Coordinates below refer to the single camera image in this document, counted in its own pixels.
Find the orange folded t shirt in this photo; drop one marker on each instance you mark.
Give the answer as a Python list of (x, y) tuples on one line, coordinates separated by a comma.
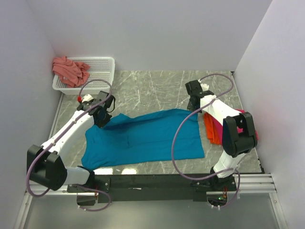
[(211, 130)]

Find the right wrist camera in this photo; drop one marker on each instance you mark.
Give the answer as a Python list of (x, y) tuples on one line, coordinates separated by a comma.
[(204, 86)]

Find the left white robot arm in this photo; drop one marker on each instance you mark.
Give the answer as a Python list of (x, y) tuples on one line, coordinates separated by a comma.
[(44, 163)]

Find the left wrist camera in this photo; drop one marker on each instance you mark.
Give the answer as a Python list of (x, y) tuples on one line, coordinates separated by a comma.
[(85, 98)]

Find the pink folded t shirt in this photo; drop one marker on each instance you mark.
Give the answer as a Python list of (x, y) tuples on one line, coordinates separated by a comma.
[(218, 127)]

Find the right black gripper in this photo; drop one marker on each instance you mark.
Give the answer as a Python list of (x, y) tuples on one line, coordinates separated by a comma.
[(190, 108)]

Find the blue t shirt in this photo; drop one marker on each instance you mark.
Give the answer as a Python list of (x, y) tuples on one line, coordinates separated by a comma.
[(151, 137)]

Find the aluminium rail frame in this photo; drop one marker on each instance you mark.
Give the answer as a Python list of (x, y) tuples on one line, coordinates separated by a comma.
[(249, 184)]

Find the black base beam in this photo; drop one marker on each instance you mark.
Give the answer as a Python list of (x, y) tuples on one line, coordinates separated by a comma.
[(159, 187)]

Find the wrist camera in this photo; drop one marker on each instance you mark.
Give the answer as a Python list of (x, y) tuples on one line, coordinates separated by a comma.
[(204, 86), (85, 98)]

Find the salmon crumpled t shirt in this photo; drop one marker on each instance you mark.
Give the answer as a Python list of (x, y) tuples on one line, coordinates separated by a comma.
[(71, 73)]

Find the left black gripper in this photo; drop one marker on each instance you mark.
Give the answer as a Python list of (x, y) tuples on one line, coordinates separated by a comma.
[(100, 124)]

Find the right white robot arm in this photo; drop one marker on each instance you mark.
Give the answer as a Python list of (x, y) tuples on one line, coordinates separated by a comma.
[(235, 144)]

